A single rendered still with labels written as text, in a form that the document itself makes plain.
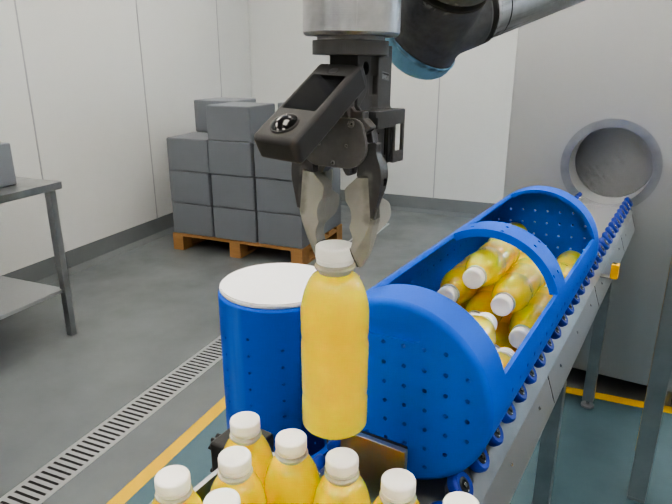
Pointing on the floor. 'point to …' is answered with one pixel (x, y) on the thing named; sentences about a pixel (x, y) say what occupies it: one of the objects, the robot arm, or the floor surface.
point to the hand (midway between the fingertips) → (336, 252)
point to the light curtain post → (657, 383)
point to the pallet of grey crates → (237, 185)
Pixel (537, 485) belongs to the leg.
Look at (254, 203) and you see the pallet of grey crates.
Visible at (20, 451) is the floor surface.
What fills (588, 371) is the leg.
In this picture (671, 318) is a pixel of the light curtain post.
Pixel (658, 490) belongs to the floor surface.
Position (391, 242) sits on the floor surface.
